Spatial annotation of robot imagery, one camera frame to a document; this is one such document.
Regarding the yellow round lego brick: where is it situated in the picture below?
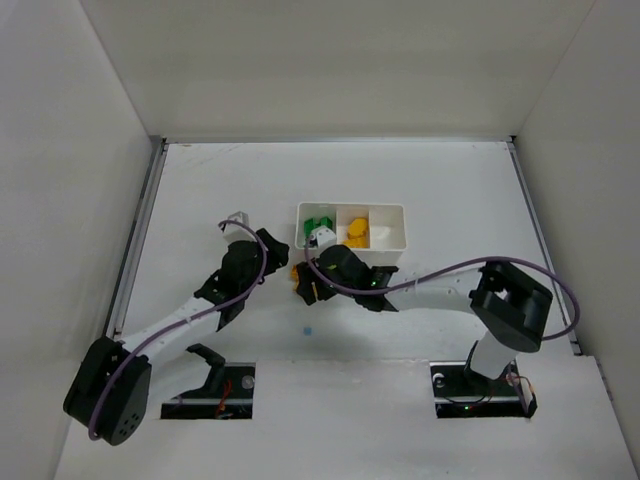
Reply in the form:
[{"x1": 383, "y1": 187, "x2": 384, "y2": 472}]
[{"x1": 347, "y1": 217, "x2": 369, "y2": 238}]

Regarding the green lego plate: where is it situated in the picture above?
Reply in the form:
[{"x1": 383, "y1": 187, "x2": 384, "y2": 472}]
[{"x1": 303, "y1": 218, "x2": 323, "y2": 239}]

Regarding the green square lego brick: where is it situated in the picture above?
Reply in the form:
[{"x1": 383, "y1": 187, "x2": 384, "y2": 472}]
[{"x1": 319, "y1": 216, "x2": 333, "y2": 229}]

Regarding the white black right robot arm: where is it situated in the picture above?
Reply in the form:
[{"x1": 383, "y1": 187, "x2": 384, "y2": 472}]
[{"x1": 305, "y1": 245, "x2": 553, "y2": 381}]

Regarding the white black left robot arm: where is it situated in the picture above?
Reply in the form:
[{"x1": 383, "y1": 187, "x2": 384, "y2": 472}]
[{"x1": 63, "y1": 220, "x2": 290, "y2": 446}]

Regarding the yellow curved lego brick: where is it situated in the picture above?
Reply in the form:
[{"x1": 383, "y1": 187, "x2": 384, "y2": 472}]
[{"x1": 291, "y1": 264, "x2": 310, "y2": 291}]

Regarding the yellow lego brick under stack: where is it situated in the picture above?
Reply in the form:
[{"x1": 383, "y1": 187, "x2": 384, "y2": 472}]
[{"x1": 343, "y1": 236, "x2": 369, "y2": 249}]

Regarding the white three-compartment plastic bin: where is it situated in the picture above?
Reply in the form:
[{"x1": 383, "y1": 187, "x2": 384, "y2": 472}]
[{"x1": 295, "y1": 202, "x2": 407, "y2": 252}]

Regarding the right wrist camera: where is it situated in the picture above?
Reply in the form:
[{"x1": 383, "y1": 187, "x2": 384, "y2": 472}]
[{"x1": 305, "y1": 226, "x2": 337, "y2": 252}]

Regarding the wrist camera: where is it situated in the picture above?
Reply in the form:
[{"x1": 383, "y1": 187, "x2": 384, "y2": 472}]
[
  {"x1": 219, "y1": 211, "x2": 252, "y2": 244},
  {"x1": 305, "y1": 226, "x2": 337, "y2": 252}
]

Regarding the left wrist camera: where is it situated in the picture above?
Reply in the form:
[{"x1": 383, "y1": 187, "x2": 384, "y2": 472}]
[{"x1": 219, "y1": 211, "x2": 252, "y2": 244}]

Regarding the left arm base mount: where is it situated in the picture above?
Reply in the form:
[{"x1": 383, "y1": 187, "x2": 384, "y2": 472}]
[{"x1": 159, "y1": 343, "x2": 256, "y2": 421}]

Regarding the left aluminium table rail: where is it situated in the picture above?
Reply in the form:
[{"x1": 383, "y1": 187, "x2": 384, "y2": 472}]
[{"x1": 89, "y1": 136, "x2": 166, "y2": 346}]

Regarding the aluminium table rail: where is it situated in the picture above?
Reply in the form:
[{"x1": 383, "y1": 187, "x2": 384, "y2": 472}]
[
  {"x1": 89, "y1": 136, "x2": 166, "y2": 346},
  {"x1": 506, "y1": 136, "x2": 583, "y2": 356}
]

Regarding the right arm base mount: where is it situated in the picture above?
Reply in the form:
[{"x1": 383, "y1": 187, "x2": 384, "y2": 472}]
[{"x1": 429, "y1": 361, "x2": 538, "y2": 419}]

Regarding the right aluminium table rail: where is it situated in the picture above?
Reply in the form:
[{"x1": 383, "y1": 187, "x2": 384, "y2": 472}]
[{"x1": 506, "y1": 136, "x2": 583, "y2": 356}]

